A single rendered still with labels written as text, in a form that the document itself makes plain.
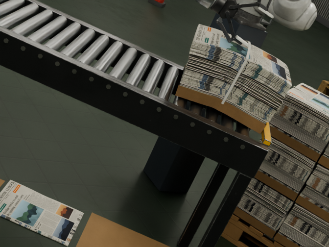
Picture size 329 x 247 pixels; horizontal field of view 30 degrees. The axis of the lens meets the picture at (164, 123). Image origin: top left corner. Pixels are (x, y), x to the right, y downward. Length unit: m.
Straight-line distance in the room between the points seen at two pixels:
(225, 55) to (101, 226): 1.06
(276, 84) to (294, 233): 1.07
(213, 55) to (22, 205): 1.11
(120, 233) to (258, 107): 0.96
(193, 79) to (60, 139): 1.34
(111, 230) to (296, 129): 0.99
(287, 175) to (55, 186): 1.12
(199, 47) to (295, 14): 0.86
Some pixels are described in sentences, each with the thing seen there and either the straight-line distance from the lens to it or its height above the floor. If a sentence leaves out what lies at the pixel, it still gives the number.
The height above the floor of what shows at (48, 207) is 0.01.
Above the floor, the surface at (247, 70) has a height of 1.00.
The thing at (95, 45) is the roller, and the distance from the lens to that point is 2.46.
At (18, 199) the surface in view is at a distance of 2.81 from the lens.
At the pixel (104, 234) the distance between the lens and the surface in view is 2.81.
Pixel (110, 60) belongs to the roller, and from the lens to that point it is 2.38.
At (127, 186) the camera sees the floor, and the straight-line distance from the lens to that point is 3.25.
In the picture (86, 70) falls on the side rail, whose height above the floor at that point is 0.80.
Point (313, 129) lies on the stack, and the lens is 2.95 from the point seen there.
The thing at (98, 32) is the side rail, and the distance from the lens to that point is 2.65.
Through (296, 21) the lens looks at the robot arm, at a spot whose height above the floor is 1.13.
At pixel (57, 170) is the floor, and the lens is 3.14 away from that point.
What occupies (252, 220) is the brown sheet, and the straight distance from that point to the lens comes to 3.16.
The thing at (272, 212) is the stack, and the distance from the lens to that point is 3.12.
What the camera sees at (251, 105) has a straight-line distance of 2.29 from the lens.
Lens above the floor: 1.52
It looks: 21 degrees down
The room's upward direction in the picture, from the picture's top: 25 degrees clockwise
